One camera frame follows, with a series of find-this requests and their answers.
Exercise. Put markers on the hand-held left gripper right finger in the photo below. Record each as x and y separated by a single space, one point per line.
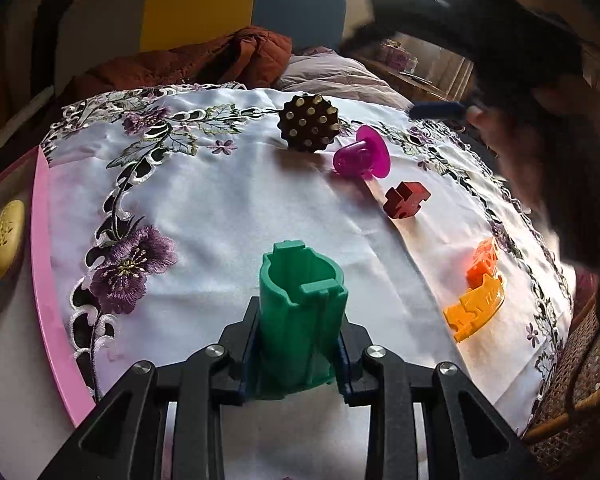
342 370

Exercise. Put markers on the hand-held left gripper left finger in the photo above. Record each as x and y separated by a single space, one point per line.
250 365

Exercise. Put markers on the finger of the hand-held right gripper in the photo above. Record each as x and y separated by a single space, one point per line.
440 109

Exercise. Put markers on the green flanged plastic tube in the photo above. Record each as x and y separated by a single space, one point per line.
300 330

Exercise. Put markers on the dark red plastic block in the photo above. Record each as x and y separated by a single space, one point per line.
405 200

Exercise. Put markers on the magenta plastic cup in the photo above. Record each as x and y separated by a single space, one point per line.
355 157

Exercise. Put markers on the brown studded massage disc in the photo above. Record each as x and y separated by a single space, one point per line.
307 122

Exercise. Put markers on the yellow curved plastic piece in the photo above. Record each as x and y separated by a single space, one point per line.
475 310

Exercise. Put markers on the orange plastic piece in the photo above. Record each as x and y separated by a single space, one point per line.
482 265

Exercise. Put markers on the pink cardboard box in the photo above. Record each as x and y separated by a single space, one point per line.
10 350

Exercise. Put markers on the person's right forearm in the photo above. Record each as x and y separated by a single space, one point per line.
590 185

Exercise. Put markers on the person's right hand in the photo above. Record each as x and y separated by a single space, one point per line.
515 145

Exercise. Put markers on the wooden bedside table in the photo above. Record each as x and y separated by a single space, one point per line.
430 82

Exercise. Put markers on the small pink patterned box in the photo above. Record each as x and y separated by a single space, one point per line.
397 57

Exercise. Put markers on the pale pink quilt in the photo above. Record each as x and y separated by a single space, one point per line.
330 72

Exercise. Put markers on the embroidered floral tablecloth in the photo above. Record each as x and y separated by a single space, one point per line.
220 210

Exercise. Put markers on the wicker chair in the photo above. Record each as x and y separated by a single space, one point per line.
580 385

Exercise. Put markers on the rust orange blanket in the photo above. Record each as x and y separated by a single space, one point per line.
190 60

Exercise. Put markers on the grey yellow blue headboard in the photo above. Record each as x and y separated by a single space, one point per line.
195 10

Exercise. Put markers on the white cloth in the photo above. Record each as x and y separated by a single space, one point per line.
20 122

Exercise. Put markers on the black rolled mat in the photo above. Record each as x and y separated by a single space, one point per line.
52 20

